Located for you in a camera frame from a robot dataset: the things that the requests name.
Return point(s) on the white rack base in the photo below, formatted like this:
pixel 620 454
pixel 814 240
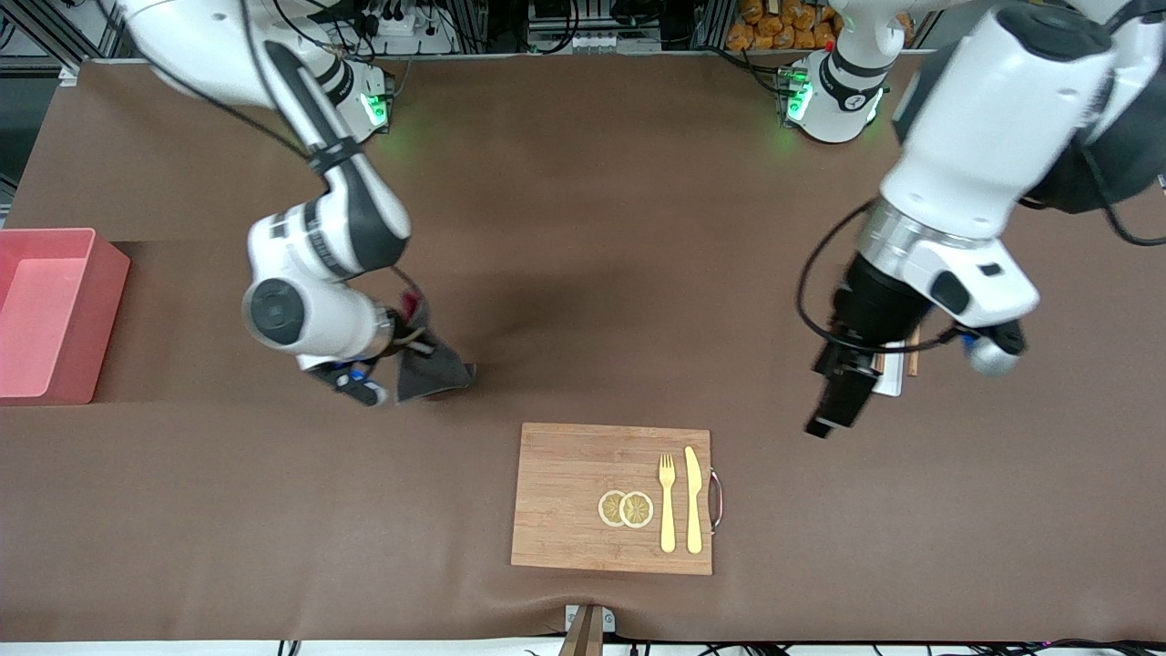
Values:
pixel 891 381

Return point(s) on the orange snack bags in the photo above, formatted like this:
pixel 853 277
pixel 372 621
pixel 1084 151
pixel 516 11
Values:
pixel 783 27

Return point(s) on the yellow knife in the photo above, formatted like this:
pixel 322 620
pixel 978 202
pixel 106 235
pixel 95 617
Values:
pixel 693 501

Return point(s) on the lemon slice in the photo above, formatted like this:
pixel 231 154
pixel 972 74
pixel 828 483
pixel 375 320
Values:
pixel 638 510
pixel 608 508

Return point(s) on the grey and red cloth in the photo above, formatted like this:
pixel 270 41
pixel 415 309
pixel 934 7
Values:
pixel 437 374

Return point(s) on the yellow fork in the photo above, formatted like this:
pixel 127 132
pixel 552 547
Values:
pixel 668 510

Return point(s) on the white power strip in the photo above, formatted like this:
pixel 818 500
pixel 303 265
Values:
pixel 401 27

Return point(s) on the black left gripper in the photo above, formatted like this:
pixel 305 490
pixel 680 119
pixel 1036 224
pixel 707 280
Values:
pixel 872 308

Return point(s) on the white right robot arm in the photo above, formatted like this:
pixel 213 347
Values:
pixel 319 237

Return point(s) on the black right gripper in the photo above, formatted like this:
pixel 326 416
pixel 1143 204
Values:
pixel 407 332

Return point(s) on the wooden cutting board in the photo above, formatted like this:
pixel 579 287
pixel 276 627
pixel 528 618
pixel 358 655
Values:
pixel 565 501

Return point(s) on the camera stand bracket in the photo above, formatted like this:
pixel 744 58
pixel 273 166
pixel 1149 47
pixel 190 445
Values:
pixel 588 629

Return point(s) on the pink plastic bin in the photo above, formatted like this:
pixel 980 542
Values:
pixel 46 319

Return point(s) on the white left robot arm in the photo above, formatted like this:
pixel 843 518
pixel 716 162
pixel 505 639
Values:
pixel 993 137

